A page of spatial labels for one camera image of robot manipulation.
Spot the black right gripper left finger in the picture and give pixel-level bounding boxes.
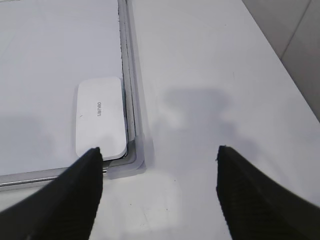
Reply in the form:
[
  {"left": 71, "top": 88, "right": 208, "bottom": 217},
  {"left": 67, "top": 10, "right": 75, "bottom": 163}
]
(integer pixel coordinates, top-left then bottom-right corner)
[{"left": 0, "top": 147, "right": 103, "bottom": 240}]

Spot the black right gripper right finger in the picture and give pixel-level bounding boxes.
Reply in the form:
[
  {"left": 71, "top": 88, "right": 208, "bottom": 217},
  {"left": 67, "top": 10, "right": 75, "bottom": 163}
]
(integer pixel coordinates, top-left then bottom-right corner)
[{"left": 216, "top": 145, "right": 320, "bottom": 240}]

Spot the white whiteboard eraser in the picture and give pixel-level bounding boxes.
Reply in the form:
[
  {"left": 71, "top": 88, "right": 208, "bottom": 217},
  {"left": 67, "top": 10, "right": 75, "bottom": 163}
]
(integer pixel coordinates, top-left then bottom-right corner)
[{"left": 75, "top": 77, "right": 127, "bottom": 160}]

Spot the whiteboard with aluminium frame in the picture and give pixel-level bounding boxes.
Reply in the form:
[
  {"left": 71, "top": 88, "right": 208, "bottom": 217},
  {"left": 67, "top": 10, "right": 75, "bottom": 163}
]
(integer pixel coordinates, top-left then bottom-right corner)
[{"left": 0, "top": 0, "right": 145, "bottom": 191}]

